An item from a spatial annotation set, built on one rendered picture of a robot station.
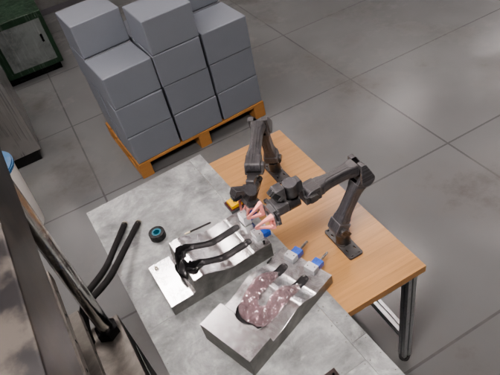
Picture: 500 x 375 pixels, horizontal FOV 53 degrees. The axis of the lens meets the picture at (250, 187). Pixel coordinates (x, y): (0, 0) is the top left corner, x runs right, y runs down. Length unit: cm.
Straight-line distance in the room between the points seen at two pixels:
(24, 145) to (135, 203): 221
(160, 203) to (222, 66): 167
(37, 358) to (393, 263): 169
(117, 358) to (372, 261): 112
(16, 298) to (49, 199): 361
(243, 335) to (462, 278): 162
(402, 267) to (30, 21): 489
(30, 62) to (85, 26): 236
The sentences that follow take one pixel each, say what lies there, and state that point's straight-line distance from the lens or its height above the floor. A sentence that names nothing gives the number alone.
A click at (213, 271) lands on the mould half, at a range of 211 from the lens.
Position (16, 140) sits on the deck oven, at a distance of 475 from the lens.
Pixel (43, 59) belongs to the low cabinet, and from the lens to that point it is 624.
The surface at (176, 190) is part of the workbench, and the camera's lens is 269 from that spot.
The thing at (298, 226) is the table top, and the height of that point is 80.
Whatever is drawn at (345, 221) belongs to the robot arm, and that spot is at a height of 97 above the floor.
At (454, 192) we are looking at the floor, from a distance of 364.
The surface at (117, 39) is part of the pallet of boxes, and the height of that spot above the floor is 97.
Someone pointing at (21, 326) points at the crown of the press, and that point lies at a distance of 78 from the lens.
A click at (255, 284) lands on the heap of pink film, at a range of 203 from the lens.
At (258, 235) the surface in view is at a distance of 219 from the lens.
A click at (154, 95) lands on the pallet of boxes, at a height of 65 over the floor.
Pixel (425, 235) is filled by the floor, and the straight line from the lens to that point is 336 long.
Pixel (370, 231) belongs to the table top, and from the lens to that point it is 231.
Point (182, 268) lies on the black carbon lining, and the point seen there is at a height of 87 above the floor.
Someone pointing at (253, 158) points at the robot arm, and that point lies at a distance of 214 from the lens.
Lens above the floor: 255
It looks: 43 degrees down
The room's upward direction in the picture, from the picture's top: 14 degrees counter-clockwise
